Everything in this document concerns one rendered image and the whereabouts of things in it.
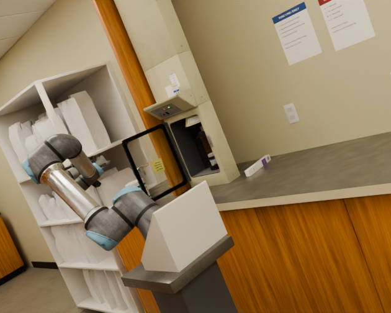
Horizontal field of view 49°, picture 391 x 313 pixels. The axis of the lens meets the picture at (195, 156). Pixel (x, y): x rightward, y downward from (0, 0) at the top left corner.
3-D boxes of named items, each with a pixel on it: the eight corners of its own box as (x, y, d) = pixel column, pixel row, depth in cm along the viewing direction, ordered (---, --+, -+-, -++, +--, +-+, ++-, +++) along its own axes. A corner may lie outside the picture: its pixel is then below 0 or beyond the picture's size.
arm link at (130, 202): (154, 197, 159) (130, 176, 165) (128, 223, 156) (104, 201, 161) (160, 208, 170) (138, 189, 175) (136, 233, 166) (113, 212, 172)
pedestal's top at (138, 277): (174, 294, 139) (169, 283, 138) (124, 286, 163) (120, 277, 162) (234, 244, 159) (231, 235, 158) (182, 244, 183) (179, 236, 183)
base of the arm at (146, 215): (151, 230, 149) (132, 212, 153) (147, 254, 160) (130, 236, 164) (181, 208, 158) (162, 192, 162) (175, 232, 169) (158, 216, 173)
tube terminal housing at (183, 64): (216, 173, 281) (172, 63, 271) (254, 166, 258) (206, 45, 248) (192, 189, 265) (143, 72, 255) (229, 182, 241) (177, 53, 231)
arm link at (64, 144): (61, 117, 177) (94, 163, 222) (41, 135, 174) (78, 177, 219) (79, 134, 174) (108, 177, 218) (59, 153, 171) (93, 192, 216)
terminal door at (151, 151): (188, 182, 262) (163, 122, 257) (148, 205, 246) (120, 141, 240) (187, 182, 263) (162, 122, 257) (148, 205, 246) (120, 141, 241)
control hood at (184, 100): (162, 118, 259) (156, 103, 257) (198, 105, 235) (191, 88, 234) (149, 125, 251) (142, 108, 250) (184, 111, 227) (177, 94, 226)
